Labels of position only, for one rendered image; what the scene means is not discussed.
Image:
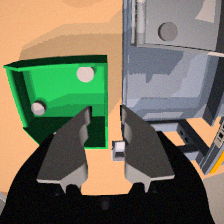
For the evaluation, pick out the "green bin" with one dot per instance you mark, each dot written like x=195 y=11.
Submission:
x=63 y=93

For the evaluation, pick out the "orange curved bar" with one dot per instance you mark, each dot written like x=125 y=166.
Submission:
x=218 y=163

